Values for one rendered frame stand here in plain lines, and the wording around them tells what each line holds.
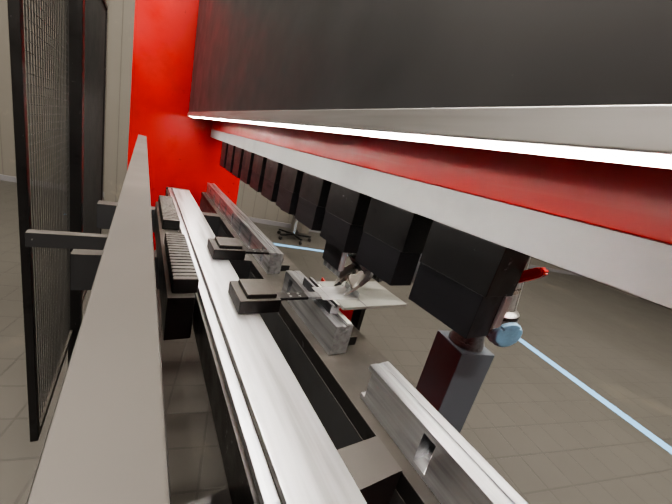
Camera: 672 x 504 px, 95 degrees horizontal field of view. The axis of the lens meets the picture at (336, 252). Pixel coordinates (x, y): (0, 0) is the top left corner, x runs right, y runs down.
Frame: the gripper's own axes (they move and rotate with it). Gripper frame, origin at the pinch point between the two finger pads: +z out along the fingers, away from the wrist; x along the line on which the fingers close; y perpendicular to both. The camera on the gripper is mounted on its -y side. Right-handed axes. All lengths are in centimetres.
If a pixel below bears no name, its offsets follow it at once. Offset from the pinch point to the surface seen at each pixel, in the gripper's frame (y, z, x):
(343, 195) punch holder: 27.3, -16.3, 2.9
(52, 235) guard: 60, 48, -30
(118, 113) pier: 86, 36, -497
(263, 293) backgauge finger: 23.3, 17.2, 5.4
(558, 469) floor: -188, -25, 41
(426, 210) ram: 29.6, -19.0, 32.7
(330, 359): -1.7, 17.1, 15.6
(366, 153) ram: 34.9, -25.4, 8.5
